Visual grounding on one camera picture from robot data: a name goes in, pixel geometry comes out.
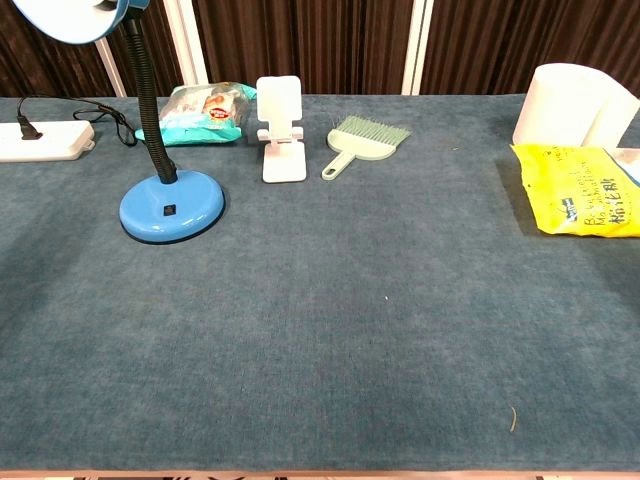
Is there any blue desk lamp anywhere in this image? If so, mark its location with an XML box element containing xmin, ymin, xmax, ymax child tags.
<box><xmin>9</xmin><ymin>0</ymin><xmax>226</xmax><ymax>246</ymax></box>

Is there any blue table cloth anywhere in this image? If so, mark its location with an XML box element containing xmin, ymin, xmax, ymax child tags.
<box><xmin>0</xmin><ymin>94</ymin><xmax>640</xmax><ymax>474</ymax></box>

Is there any green small dust brush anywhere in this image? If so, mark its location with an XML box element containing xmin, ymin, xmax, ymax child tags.
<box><xmin>320</xmin><ymin>115</ymin><xmax>412</xmax><ymax>182</ymax></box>

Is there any white phone stand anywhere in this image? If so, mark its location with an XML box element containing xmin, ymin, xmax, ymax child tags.
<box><xmin>255</xmin><ymin>75</ymin><xmax>308</xmax><ymax>184</ymax></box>

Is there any teal snack packet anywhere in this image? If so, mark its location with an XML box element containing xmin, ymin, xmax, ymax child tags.
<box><xmin>134</xmin><ymin>82</ymin><xmax>259</xmax><ymax>147</ymax></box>

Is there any dark brown curtain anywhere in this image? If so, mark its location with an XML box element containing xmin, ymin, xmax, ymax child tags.
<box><xmin>0</xmin><ymin>0</ymin><xmax>640</xmax><ymax>99</ymax></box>

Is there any yellow snack bag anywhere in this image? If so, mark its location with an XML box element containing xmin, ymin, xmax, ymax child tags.
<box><xmin>508</xmin><ymin>143</ymin><xmax>640</xmax><ymax>240</ymax></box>

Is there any white toilet paper roll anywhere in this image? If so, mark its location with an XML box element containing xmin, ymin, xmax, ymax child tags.
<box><xmin>511</xmin><ymin>62</ymin><xmax>640</xmax><ymax>149</ymax></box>

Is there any white power strip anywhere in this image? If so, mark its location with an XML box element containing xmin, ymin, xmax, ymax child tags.
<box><xmin>0</xmin><ymin>119</ymin><xmax>96</xmax><ymax>164</ymax></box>

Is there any wide white frame post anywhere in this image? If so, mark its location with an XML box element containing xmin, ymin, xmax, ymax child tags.
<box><xmin>401</xmin><ymin>0</ymin><xmax>435</xmax><ymax>96</ymax></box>
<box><xmin>162</xmin><ymin>0</ymin><xmax>209</xmax><ymax>86</ymax></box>

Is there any thin white frame post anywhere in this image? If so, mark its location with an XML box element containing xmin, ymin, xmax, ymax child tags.
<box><xmin>94</xmin><ymin>37</ymin><xmax>127</xmax><ymax>97</ymax></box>

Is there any black lamp power cable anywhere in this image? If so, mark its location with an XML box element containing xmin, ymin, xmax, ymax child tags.
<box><xmin>16</xmin><ymin>96</ymin><xmax>139</xmax><ymax>147</ymax></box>

